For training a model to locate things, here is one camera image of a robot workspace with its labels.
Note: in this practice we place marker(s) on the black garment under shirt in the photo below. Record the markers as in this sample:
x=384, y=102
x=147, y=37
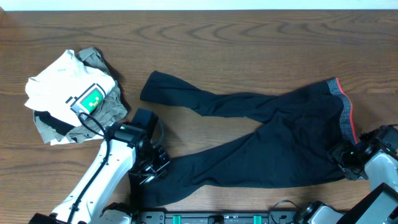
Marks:
x=43, y=120

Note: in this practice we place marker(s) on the black leggings grey waistband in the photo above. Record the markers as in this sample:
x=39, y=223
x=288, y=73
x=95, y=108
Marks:
x=289, y=149

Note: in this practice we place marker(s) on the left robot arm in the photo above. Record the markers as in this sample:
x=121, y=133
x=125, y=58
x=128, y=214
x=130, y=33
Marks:
x=127, y=148

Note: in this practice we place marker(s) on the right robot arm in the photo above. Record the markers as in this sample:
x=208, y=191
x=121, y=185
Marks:
x=374, y=159

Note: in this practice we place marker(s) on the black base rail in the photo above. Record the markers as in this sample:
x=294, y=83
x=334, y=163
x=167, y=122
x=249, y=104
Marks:
x=214, y=217

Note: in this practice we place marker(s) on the olive green garment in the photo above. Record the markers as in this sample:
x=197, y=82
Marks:
x=109, y=110

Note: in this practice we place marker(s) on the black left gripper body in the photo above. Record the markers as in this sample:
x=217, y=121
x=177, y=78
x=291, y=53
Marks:
x=152, y=170

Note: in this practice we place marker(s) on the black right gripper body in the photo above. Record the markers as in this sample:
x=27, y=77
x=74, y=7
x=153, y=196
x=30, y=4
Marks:
x=339, y=156

